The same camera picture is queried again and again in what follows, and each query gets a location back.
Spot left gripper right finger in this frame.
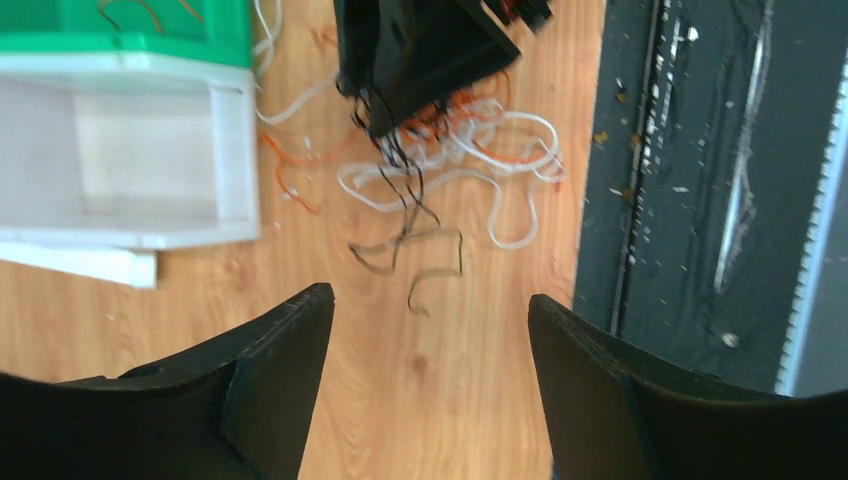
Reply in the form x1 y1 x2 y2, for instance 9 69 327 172
528 294 847 479

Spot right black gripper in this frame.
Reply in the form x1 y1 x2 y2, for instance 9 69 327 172
334 0 552 138

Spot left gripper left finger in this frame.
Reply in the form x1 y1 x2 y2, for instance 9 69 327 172
1 283 335 479

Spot white thin cable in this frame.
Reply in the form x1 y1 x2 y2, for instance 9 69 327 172
251 0 568 252

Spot white rack base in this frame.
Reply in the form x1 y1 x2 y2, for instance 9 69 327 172
1 241 158 289

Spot green plastic bin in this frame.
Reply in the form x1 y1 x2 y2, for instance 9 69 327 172
1 0 253 68

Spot white plastic bin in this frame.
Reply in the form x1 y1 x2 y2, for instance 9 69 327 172
1 52 261 250

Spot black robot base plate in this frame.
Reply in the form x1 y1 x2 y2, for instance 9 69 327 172
574 1 847 393

